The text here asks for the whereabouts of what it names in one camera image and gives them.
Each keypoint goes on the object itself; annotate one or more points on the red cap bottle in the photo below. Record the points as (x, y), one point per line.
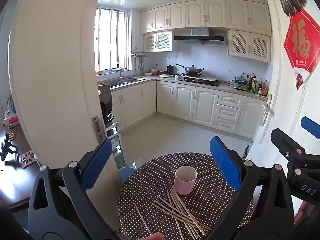
(251, 83)

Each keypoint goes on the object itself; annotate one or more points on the red and white box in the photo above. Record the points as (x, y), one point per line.
(11, 120)

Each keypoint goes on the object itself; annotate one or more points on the pink cup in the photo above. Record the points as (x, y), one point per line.
(185, 181)

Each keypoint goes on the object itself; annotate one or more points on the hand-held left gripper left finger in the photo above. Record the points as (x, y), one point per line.
(98, 162)

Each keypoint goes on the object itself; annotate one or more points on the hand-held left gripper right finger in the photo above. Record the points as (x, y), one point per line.
(225, 162)

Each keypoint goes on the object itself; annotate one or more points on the red tray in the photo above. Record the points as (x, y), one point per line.
(162, 73)

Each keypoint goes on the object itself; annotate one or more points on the small lattice door cabinet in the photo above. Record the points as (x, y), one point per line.
(157, 41)

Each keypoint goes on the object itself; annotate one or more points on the amber sauce bottle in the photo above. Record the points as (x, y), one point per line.
(265, 88)

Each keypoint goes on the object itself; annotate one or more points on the black kettle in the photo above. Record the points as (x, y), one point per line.
(170, 69)

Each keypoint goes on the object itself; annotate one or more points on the green countertop cooker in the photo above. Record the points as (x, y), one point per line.
(240, 83)

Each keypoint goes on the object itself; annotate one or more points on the green yellow bottle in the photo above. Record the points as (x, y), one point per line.
(254, 86)

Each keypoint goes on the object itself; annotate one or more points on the pale cut-out trivet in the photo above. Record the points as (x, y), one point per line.
(28, 158)

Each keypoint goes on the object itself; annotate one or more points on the cream door with latch plate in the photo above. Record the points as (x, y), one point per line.
(55, 67)

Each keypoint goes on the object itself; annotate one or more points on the bunch of wooden chopsticks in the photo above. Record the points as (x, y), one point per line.
(186, 218)

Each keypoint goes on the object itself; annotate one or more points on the dark wooden table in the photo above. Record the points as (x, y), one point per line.
(15, 180)

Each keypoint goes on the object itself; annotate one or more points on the black round appliance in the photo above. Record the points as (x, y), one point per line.
(106, 102)

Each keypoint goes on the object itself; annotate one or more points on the wall rack with utensils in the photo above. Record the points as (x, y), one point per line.
(140, 56)

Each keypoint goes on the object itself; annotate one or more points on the person's left hand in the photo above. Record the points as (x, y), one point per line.
(153, 237)

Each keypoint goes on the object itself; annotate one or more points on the kitchen window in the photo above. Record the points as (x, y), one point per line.
(112, 40)

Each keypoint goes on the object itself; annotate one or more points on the brown polka dot tablecloth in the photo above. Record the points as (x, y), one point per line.
(150, 187)

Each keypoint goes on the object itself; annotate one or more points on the black small gadget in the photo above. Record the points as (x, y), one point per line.
(6, 148)

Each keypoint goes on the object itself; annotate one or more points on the red diamond wall poster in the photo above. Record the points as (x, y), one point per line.
(300, 45)

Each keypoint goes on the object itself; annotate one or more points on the cream lower kitchen cabinets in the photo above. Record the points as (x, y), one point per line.
(195, 102)

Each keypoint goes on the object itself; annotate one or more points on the range hood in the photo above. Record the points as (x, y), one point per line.
(200, 38)

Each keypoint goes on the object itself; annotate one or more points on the wok with lid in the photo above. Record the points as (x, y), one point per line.
(192, 69)

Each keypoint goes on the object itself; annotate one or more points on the cream upper kitchen cabinets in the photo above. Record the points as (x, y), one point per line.
(205, 13)

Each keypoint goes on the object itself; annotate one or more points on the steel faucet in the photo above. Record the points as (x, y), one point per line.
(120, 70)

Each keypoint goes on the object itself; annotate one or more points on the gas stove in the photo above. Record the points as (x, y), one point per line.
(200, 80)

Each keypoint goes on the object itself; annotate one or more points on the steel kitchen sink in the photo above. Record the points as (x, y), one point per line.
(127, 81)

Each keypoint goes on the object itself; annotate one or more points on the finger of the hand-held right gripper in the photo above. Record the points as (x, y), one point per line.
(310, 128)
(285, 142)

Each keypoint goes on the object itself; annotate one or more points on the cream kitchen cabinets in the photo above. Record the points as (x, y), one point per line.
(205, 13)
(195, 102)

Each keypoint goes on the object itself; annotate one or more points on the brown cut-out coaster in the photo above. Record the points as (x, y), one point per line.
(12, 134)

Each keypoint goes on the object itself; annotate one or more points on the wide lattice door cabinet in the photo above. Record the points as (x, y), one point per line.
(248, 45)

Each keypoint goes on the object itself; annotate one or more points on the dark sauce bottle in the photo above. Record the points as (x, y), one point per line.
(260, 88)

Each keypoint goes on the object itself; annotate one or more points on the blue plastic stool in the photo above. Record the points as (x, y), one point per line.
(126, 175)

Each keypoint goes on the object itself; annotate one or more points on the white mug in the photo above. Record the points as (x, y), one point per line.
(176, 77)

